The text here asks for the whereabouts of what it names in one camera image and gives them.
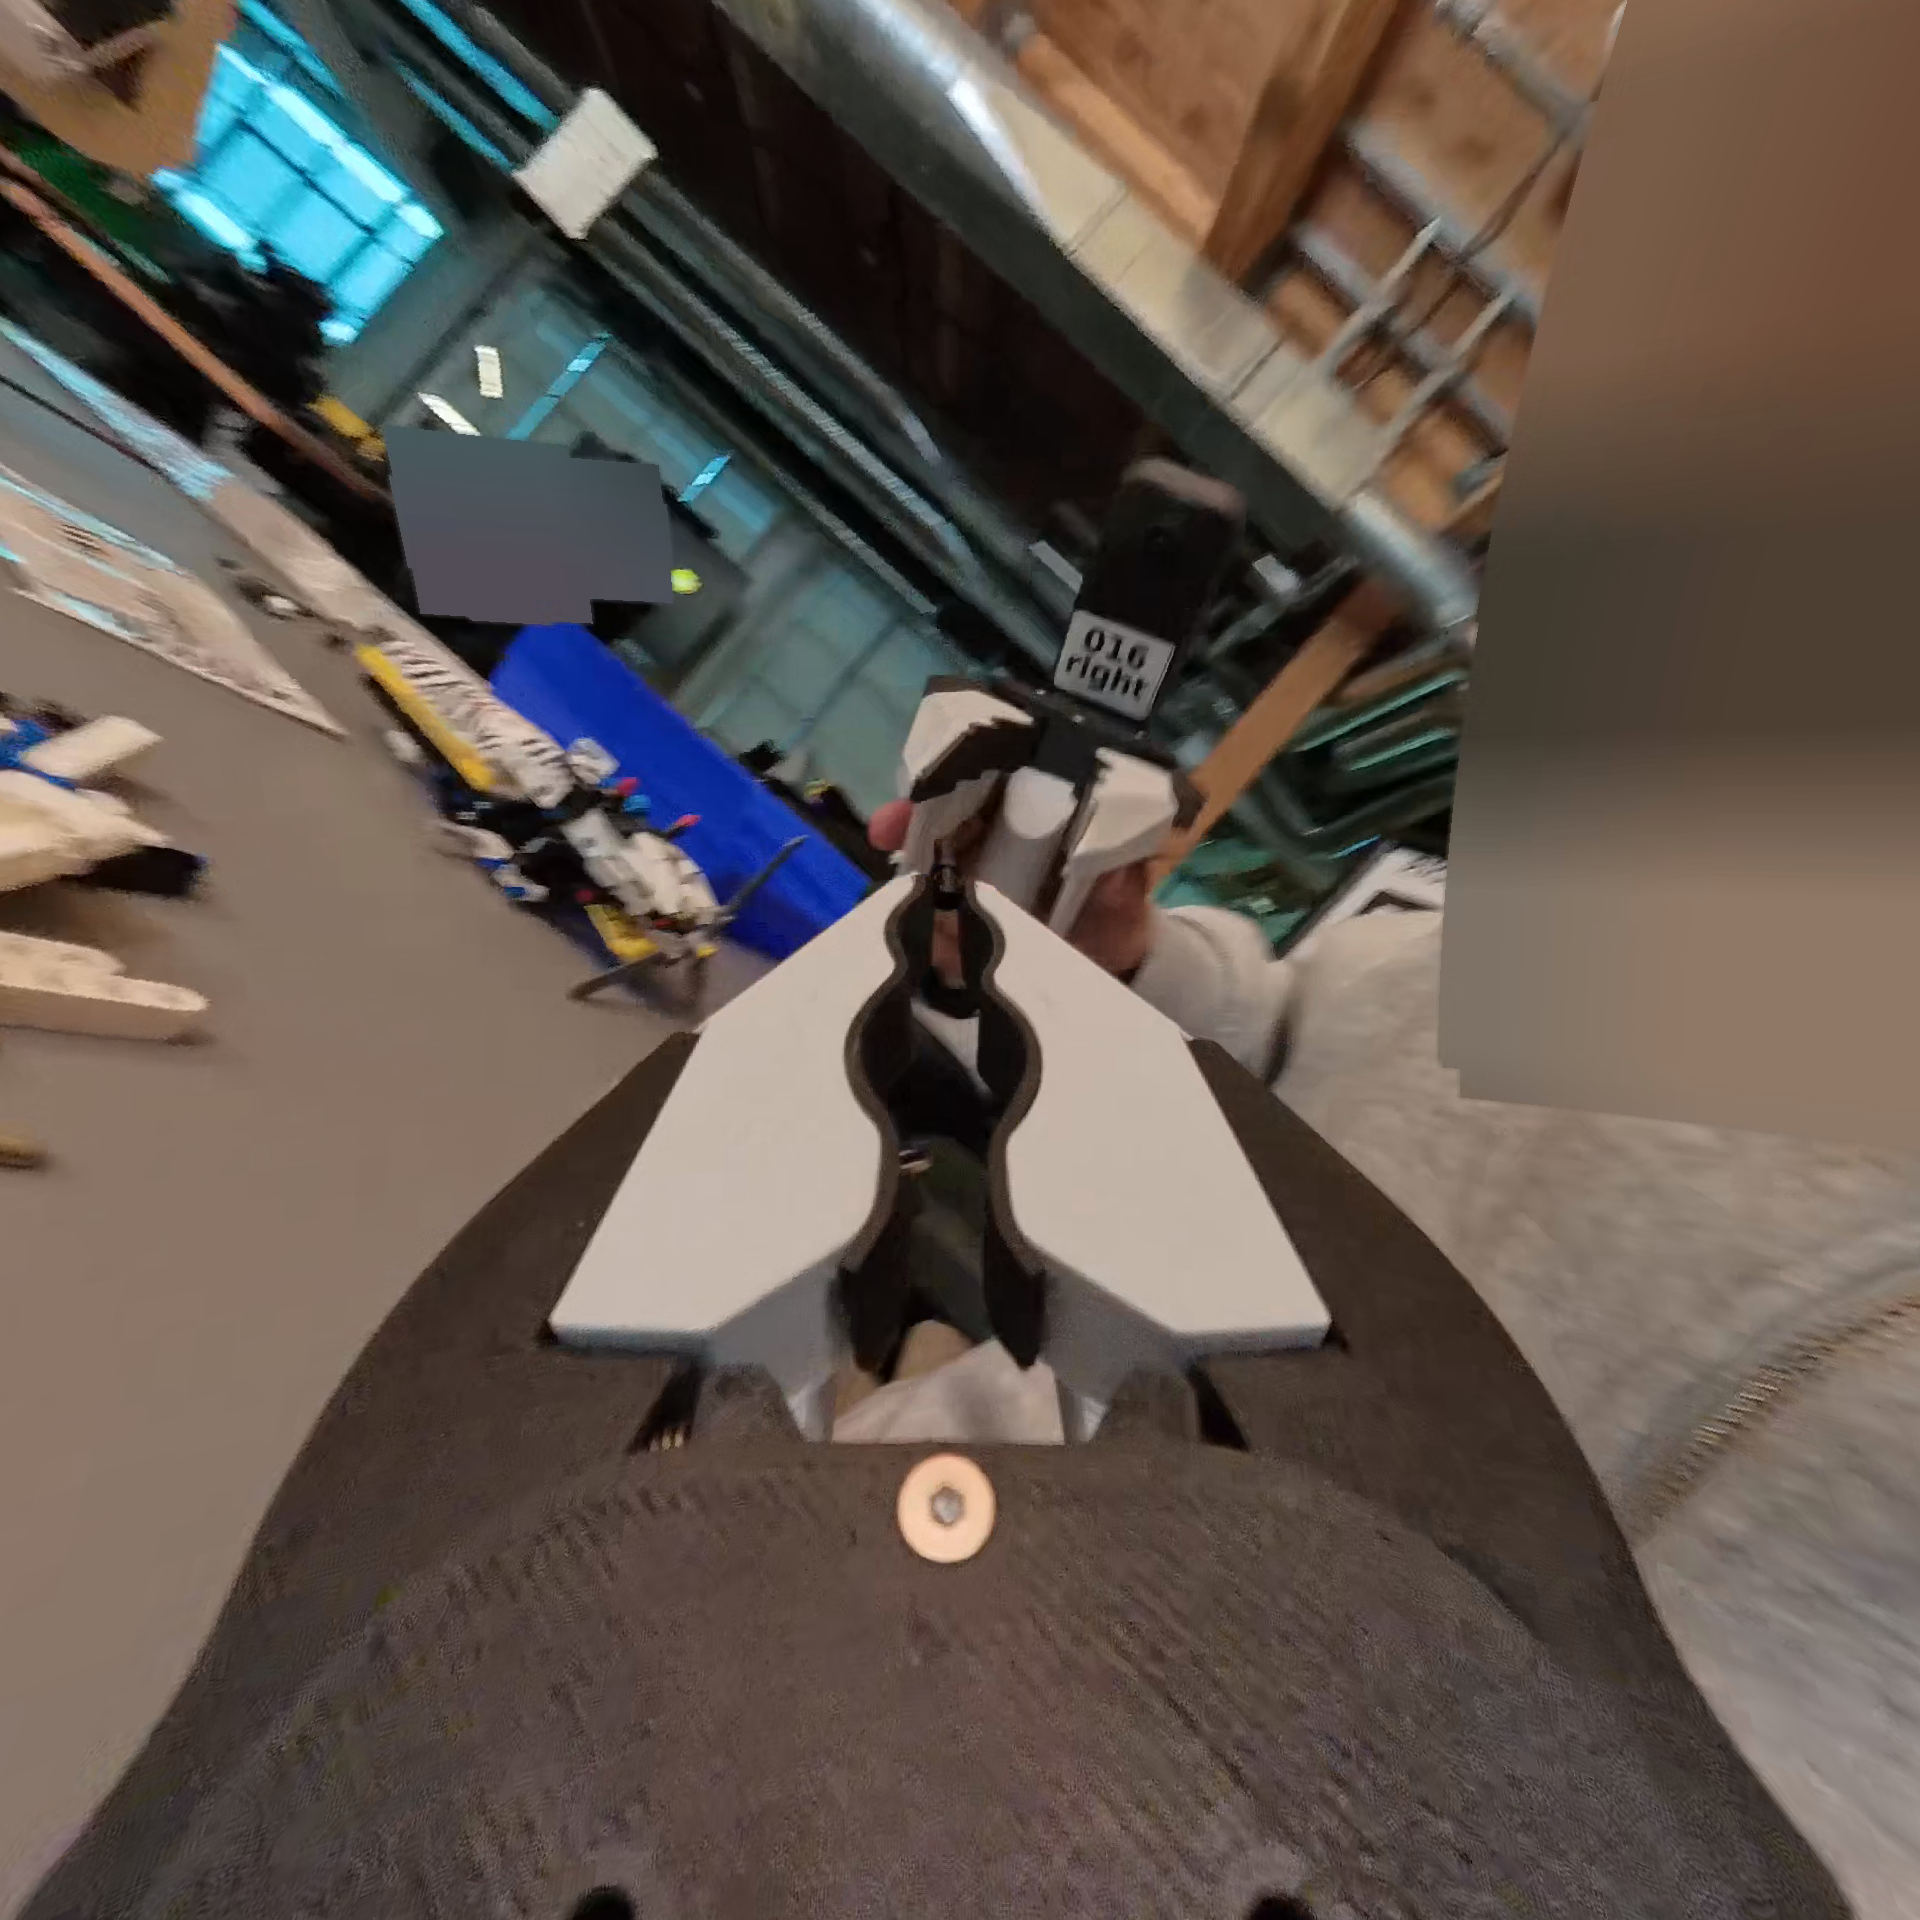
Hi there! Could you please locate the skylight window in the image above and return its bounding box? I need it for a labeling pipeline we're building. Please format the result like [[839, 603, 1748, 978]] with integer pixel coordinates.
[[151, 0, 571, 347]]

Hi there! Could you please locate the white black lego vehicle model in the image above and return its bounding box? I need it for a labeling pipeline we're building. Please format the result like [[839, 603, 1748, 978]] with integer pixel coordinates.
[[434, 736, 811, 969]]

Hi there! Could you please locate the lego instruction booklet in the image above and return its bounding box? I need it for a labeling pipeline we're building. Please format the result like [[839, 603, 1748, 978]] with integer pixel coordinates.
[[0, 464, 355, 739]]

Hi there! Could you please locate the zebra striped yellow box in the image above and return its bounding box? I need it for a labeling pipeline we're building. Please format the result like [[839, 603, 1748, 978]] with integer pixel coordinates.
[[353, 638, 578, 810]]

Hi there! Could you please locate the person's grey hoodie torso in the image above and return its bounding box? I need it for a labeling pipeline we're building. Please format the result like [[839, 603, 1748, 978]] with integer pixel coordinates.
[[1170, 854, 1920, 1920]]

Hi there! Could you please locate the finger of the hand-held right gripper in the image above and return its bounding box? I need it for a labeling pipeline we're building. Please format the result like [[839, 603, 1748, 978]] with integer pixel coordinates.
[[997, 742, 1203, 939], [900, 674, 1051, 880]]

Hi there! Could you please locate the person's right forearm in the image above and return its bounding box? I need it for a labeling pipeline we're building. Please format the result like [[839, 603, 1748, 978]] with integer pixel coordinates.
[[1132, 899, 1307, 1085]]

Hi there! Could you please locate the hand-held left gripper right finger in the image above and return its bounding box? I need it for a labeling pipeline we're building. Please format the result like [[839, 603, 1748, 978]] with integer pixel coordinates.
[[965, 877, 1338, 1445]]

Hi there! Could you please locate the blue white lego piece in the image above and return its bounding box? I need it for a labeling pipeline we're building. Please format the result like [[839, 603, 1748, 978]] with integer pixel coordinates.
[[0, 710, 166, 789]]

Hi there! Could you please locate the white lego panel piece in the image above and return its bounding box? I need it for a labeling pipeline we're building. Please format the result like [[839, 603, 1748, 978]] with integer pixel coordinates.
[[0, 929, 212, 1043], [0, 786, 212, 903]]

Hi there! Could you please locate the silver ventilation duct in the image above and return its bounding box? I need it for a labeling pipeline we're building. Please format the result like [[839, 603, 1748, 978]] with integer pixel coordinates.
[[721, 0, 1489, 632]]

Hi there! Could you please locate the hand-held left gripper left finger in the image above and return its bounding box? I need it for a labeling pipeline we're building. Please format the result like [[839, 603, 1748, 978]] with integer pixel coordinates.
[[547, 873, 923, 1441]]

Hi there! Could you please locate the white ceiling vent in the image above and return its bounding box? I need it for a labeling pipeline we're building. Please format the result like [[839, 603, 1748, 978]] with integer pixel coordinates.
[[510, 86, 662, 241]]

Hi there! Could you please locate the blue plastic bin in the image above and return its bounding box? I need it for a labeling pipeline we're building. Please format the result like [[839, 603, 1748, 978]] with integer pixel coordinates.
[[487, 621, 881, 962]]

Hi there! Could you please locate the light wooden beam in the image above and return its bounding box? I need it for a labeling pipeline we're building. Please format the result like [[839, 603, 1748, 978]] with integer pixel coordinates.
[[1155, 576, 1403, 880]]

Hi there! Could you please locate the person's right hand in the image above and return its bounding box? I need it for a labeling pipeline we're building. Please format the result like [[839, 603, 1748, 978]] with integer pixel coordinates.
[[1068, 866, 1157, 979]]

